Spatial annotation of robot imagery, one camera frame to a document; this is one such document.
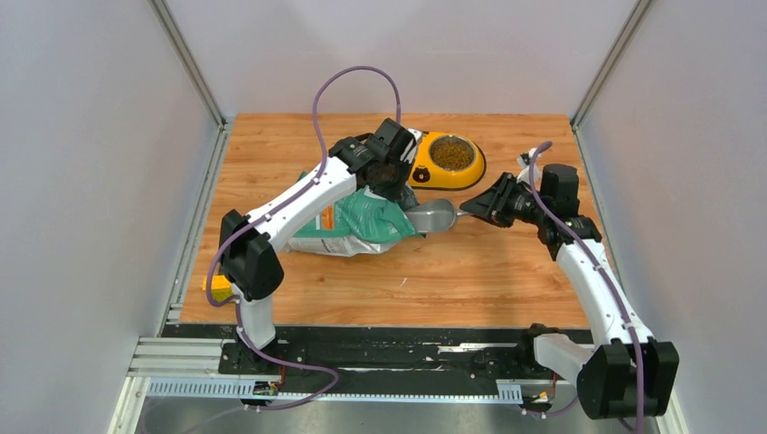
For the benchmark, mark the brown kibble pet food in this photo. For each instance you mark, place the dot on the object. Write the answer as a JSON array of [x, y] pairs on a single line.
[[451, 154]]

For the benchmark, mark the yellow double pet bowl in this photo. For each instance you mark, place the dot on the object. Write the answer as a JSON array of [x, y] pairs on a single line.
[[426, 175]]

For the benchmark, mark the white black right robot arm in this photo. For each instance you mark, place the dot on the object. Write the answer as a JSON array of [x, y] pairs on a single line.
[[628, 372]]

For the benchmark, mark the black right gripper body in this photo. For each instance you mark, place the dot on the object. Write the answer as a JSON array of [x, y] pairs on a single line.
[[518, 205]]

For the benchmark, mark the yellow building brick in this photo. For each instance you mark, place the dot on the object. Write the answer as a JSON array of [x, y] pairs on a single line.
[[220, 289]]

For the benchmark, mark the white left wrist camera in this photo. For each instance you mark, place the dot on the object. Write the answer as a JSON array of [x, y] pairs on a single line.
[[411, 150]]

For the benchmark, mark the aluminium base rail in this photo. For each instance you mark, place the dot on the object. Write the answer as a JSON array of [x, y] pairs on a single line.
[[184, 367]]

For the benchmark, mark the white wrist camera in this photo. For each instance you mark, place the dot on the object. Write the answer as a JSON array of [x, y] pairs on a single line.
[[529, 172], [411, 150]]

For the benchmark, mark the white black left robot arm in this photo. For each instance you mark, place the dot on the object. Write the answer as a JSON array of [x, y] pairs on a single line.
[[250, 243]]

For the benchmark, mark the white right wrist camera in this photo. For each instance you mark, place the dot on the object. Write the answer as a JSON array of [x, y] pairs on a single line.
[[529, 172]]

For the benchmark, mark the green pet food bag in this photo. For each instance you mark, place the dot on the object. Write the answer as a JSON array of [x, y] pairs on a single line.
[[360, 223]]

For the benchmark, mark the aluminium frame post left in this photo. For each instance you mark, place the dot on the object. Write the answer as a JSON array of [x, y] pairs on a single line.
[[183, 52]]

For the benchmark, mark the aluminium frame post right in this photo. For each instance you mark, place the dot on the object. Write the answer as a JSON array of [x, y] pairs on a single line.
[[621, 43]]

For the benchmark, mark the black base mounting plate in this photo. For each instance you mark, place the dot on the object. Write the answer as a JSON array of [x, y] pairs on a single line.
[[378, 359]]

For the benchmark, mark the grey metal scoop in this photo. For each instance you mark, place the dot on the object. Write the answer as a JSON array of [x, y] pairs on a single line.
[[438, 215]]

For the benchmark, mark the aluminium frame post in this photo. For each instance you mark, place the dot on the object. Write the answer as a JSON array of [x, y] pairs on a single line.
[[183, 52], [621, 43]]

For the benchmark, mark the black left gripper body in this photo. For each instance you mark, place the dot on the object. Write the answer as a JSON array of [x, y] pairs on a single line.
[[392, 183]]

